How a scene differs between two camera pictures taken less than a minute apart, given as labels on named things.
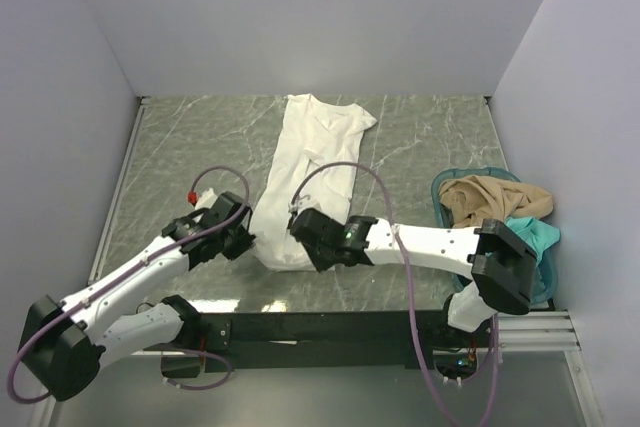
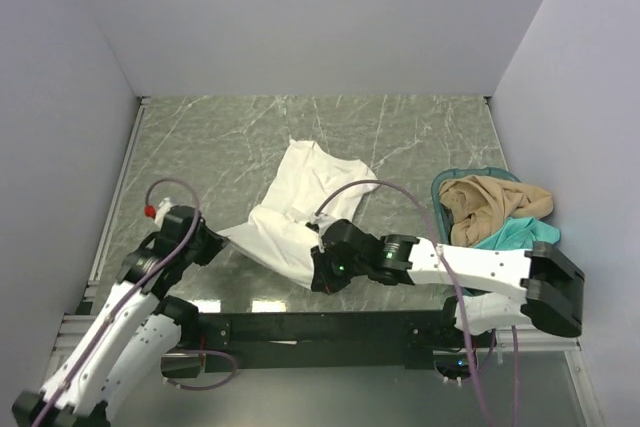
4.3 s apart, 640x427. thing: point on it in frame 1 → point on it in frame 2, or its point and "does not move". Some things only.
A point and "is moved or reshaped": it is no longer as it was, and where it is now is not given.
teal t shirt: [536, 233] does not move
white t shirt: [313, 134] is moved or reshaped
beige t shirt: [473, 199] does not move
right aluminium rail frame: [536, 332] does not move
